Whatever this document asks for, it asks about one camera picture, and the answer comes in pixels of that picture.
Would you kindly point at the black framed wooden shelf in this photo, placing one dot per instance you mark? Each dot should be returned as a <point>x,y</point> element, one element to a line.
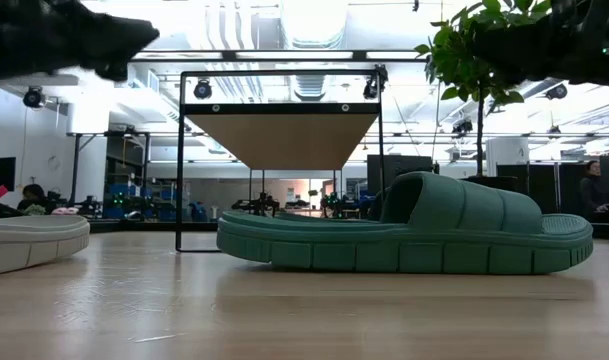
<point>284,140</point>

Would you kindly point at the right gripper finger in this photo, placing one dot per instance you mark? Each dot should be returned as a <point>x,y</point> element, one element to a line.
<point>504,55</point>

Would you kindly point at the light grey rubber slide sandal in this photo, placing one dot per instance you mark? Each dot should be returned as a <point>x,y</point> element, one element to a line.
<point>34,245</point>

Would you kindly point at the black aluminium table frame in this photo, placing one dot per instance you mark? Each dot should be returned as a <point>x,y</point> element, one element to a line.
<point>134,226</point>

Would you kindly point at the green rubber slide sandal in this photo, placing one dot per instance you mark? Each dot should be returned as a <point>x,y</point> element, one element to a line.
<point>434,240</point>

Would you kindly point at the person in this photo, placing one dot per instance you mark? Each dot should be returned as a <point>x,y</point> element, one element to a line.
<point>33,197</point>
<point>591,192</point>

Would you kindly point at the potted green leafy plant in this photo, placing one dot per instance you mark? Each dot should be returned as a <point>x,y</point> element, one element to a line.
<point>454,60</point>

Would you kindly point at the white cylinder unit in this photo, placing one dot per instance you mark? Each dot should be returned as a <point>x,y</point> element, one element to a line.
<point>506,155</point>

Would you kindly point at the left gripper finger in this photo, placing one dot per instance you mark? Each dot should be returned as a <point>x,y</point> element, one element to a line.
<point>115,74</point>
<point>129,35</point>

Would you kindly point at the black ceiling spotlight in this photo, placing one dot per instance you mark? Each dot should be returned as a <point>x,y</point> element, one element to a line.
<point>557,91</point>
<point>33,97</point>
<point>462,126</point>
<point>370,89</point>
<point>202,90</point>

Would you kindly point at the blue storage bins rack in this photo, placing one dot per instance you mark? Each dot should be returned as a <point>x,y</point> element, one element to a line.
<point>134,192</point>

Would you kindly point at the black partition panel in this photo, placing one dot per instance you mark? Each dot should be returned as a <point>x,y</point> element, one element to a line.
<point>544,187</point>

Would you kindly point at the black background robot arm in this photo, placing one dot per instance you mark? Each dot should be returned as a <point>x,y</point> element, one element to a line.
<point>259,205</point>

